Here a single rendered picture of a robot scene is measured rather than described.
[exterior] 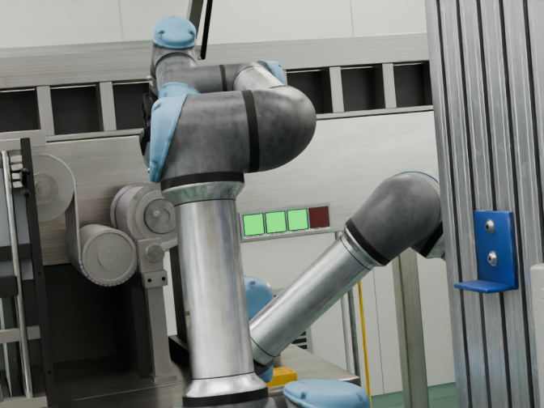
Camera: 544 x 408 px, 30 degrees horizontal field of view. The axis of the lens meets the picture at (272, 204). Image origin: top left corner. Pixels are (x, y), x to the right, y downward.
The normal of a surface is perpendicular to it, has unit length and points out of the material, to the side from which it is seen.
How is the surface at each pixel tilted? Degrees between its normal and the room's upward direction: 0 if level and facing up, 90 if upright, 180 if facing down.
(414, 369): 90
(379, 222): 71
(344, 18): 90
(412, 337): 90
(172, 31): 50
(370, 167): 90
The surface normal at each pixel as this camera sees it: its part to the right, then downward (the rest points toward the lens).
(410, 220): 0.39, -0.03
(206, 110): 0.07, -0.53
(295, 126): 0.76, 0.00
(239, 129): 0.14, -0.04
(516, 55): -0.93, 0.11
